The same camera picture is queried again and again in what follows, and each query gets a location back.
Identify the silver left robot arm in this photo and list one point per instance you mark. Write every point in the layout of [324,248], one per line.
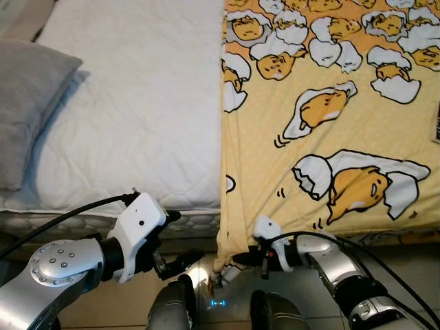
[48,275]

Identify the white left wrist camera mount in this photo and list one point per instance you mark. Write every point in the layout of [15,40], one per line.
[141,220]

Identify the grey pillow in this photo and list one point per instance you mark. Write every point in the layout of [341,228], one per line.
[27,103]

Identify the grey printed headboard cushion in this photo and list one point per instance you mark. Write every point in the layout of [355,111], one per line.
[20,17]

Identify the grey robot right leg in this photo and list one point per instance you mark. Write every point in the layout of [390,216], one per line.
[275,313]

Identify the yellow egg print blanket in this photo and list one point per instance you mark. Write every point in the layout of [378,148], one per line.
[309,82]

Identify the white quilted mattress cover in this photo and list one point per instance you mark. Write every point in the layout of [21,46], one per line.
[137,103]

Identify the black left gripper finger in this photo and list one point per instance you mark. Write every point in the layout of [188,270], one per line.
[173,216]
[185,261]

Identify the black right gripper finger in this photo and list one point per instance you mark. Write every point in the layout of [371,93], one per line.
[244,258]

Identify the dark cover book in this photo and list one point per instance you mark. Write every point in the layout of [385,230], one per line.
[436,124]

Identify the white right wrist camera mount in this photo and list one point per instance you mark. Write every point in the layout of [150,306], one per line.
[268,227]

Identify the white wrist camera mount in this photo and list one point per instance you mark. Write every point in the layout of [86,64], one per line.
[141,220]
[268,227]

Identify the grey patterned mattress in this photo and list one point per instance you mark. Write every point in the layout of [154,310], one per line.
[82,223]

